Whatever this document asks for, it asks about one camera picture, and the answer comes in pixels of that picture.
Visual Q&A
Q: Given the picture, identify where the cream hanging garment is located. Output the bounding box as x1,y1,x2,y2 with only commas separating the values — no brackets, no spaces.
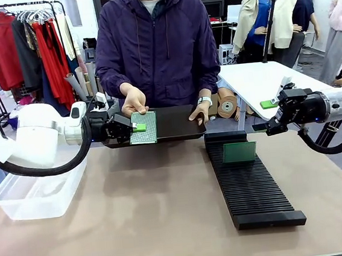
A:
56,12,78,63

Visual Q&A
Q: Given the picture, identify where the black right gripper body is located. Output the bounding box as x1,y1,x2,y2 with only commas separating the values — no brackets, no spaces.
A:
275,84,331,131

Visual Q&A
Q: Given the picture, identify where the green PCB board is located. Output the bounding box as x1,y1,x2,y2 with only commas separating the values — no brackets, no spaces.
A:
126,110,160,146
220,140,258,165

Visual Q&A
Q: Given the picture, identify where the clear plastic box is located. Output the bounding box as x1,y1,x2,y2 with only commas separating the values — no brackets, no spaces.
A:
0,155,93,224

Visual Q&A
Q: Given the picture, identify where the brown tape roll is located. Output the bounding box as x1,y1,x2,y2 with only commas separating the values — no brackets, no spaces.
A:
215,93,241,120

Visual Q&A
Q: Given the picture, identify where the person's left forearm purple sleeve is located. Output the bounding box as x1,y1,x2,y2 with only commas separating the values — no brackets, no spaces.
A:
194,64,224,101

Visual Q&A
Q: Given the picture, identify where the long red dress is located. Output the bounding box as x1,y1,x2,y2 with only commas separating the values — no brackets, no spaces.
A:
31,18,78,116

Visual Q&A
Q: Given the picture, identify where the black table leg brace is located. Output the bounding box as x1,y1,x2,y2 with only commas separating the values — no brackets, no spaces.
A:
311,119,342,148

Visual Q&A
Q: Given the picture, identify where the dark grey jacket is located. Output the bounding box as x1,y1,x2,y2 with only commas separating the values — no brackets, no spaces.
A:
11,16,46,95

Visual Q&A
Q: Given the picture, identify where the black slotted PCB rack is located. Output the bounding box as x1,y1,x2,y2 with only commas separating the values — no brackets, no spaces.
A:
203,123,308,235

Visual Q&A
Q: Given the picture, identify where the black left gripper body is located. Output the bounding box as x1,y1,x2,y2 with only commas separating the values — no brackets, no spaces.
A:
86,106,124,147

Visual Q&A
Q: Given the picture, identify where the mannequin cream jacket blue shirt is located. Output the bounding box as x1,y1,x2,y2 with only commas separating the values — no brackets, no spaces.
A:
227,0,283,57

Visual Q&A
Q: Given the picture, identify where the white folding table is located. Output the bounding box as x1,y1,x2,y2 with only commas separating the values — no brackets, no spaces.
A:
217,53,342,124

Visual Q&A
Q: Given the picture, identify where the black plastic tray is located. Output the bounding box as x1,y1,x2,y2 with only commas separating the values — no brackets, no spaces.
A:
98,102,209,151

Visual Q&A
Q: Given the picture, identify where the red shirt on hanger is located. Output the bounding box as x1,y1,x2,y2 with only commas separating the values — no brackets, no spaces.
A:
0,11,25,92

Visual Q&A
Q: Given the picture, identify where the person's left hand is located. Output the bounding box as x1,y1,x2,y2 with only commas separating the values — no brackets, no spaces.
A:
186,101,211,125

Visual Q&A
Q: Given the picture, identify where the white lattice crate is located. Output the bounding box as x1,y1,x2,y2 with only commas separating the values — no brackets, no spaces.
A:
217,42,239,66

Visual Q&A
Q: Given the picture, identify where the cardboard tube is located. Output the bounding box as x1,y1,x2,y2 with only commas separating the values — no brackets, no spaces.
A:
84,61,100,97
63,71,88,104

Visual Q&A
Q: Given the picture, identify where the dark blue hanging garment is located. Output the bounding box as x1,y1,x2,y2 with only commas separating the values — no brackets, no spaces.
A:
40,65,71,119

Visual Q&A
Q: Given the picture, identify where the black tripod pole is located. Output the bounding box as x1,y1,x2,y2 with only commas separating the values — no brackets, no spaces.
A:
256,0,285,64

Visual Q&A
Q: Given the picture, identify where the mannequin pink fluffy top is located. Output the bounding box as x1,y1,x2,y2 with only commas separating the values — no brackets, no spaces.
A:
311,0,342,86

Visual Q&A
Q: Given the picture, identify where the mannequin navy shirt cream jacket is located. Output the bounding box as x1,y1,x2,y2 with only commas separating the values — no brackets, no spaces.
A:
270,0,323,70

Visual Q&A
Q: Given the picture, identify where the black clothes rail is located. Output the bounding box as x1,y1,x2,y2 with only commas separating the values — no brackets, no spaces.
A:
0,0,81,121

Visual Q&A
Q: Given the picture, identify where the person's right forearm purple sleeve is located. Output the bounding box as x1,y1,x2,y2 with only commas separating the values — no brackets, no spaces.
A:
94,63,136,101

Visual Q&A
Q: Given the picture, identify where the person's right hand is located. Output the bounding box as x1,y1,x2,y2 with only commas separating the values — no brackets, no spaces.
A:
119,84,150,117

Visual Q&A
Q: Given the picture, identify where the black box device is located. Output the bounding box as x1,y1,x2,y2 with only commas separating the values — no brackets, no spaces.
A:
81,37,100,64

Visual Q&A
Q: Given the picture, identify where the white wristband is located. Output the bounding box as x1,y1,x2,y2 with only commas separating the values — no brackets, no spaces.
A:
197,95,213,107

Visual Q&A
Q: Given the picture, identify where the person's torso purple jacket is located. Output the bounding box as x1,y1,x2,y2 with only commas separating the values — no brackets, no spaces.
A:
88,0,225,114

